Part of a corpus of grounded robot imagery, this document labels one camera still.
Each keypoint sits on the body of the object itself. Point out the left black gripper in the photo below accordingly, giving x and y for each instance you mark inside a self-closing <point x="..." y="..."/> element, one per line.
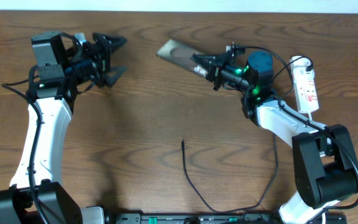
<point x="104" y="58"/>

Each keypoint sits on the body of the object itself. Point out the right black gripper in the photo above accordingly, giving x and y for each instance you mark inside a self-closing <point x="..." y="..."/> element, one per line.
<point x="218" y="63"/>

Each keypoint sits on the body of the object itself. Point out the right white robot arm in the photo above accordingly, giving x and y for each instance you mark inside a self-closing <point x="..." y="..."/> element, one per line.
<point x="325" y="163"/>

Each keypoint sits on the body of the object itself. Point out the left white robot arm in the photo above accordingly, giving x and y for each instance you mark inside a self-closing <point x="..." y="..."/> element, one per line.
<point x="35" y="193"/>

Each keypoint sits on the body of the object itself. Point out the white power strip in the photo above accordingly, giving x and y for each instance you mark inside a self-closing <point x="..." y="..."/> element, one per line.
<point x="304" y="85"/>

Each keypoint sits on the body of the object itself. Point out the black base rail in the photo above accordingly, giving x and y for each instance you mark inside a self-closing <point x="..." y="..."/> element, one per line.
<point x="136" y="218"/>

